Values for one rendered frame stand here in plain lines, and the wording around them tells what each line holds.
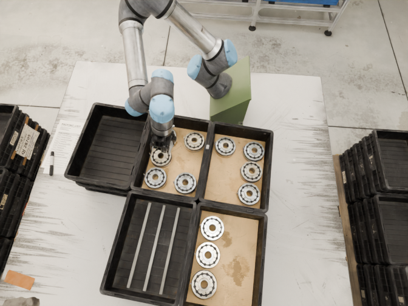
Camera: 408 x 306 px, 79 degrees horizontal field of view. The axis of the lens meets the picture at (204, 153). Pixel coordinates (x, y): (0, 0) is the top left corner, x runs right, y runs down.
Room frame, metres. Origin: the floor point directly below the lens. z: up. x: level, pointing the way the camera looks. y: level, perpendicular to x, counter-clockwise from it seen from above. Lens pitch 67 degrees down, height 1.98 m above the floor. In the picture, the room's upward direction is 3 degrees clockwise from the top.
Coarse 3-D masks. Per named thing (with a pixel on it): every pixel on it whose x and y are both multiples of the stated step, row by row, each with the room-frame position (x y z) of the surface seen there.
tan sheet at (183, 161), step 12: (180, 132) 0.60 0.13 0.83; (204, 132) 0.60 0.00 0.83; (180, 144) 0.53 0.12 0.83; (180, 156) 0.46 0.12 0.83; (192, 156) 0.47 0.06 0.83; (168, 168) 0.40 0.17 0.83; (180, 168) 0.40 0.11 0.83; (192, 168) 0.40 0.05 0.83; (168, 180) 0.34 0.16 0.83; (192, 192) 0.28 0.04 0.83
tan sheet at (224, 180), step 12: (240, 144) 0.54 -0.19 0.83; (264, 144) 0.55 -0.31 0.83; (216, 156) 0.47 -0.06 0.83; (240, 156) 0.48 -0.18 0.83; (216, 168) 0.41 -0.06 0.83; (228, 168) 0.41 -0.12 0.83; (216, 180) 0.35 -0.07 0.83; (228, 180) 0.35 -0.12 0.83; (240, 180) 0.35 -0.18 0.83; (216, 192) 0.29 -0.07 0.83; (228, 192) 0.29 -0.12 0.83; (240, 204) 0.24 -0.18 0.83
